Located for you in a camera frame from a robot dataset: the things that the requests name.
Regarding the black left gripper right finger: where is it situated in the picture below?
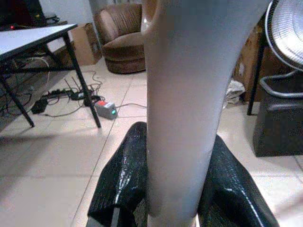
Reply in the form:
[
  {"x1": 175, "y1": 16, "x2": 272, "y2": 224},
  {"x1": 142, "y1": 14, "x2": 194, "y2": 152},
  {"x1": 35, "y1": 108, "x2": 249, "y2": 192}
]
[{"x1": 196, "y1": 134, "x2": 281, "y2": 227}]

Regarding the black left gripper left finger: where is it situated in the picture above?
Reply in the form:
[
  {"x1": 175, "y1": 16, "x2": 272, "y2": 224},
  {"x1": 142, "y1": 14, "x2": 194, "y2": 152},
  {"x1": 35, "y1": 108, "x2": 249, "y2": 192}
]
[{"x1": 87, "y1": 121, "x2": 149, "y2": 227}]

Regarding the grey box with red button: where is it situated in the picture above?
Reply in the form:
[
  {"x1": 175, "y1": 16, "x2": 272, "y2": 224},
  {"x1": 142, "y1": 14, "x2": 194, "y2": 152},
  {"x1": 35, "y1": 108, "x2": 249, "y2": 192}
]
[{"x1": 95, "y1": 100, "x2": 118, "y2": 120}]

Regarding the black cube stool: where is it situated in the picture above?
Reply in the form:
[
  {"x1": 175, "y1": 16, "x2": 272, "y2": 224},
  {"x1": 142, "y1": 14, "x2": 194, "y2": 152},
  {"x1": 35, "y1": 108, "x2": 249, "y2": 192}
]
[{"x1": 252, "y1": 90, "x2": 303, "y2": 157}]

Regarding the black router with antennas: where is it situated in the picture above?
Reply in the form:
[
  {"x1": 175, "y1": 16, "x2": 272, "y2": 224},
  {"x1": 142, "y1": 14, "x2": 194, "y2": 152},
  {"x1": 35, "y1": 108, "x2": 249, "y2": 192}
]
[{"x1": 64, "y1": 76, "x2": 90, "y2": 101}]

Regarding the crumpled white plastic bag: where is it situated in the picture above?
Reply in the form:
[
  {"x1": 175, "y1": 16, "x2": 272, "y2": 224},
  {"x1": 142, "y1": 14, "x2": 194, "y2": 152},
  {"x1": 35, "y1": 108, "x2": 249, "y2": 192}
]
[{"x1": 224, "y1": 79, "x2": 247, "y2": 105}]

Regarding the black power strip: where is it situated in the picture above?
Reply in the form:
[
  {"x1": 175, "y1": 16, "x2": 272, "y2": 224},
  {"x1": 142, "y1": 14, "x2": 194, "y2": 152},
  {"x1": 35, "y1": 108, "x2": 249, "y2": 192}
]
[{"x1": 46, "y1": 88, "x2": 71, "y2": 97}]

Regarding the black power adapter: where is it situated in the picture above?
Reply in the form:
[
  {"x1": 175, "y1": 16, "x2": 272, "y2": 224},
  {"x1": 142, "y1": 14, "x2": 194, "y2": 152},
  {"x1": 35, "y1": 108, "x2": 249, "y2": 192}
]
[{"x1": 31, "y1": 98, "x2": 49, "y2": 114}]

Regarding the black table leg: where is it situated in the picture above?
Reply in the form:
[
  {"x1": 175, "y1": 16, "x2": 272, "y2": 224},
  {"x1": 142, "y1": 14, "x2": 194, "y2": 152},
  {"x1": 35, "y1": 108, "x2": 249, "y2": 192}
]
[{"x1": 246, "y1": 14, "x2": 268, "y2": 116}]

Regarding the large brown cardboard box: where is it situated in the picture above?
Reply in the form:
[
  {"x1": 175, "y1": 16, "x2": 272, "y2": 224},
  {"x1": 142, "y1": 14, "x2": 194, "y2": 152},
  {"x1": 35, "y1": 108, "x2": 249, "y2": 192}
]
[{"x1": 232, "y1": 21, "x2": 296, "y2": 102}]

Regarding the brown upholstered armchair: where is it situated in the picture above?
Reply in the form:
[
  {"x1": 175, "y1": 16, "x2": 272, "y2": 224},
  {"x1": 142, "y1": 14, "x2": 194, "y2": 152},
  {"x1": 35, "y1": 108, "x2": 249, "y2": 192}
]
[{"x1": 94, "y1": 3, "x2": 146, "y2": 75}]

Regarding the silver standing fan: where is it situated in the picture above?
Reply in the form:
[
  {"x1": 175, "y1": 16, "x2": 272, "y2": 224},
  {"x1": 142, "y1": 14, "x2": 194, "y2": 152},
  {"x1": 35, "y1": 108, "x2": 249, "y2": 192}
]
[{"x1": 259, "y1": 0, "x2": 303, "y2": 99}]

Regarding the black-legged folding table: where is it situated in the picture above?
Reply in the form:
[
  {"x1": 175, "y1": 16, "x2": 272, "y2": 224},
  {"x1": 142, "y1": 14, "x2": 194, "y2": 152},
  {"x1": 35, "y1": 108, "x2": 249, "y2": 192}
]
[{"x1": 0, "y1": 23, "x2": 102, "y2": 129}]

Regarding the black monitor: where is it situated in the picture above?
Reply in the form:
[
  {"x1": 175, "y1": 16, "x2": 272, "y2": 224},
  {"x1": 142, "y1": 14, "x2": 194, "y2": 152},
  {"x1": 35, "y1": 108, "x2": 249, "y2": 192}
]
[{"x1": 0, "y1": 0, "x2": 45, "y2": 28}]

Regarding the grey cable on floor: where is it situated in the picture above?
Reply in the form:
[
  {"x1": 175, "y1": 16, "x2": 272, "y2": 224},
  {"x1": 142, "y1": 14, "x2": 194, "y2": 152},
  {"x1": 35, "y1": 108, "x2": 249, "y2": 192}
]
[{"x1": 115, "y1": 102, "x2": 148, "y2": 111}]

